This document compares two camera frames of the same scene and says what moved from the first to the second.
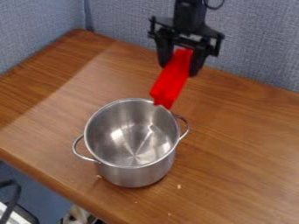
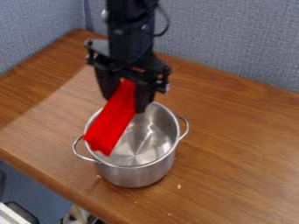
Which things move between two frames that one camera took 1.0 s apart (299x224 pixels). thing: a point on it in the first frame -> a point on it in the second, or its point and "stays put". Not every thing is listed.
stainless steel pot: [131, 137] stays put
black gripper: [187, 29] -> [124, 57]
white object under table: [76, 216] stays put
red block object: [171, 81] -> [112, 123]
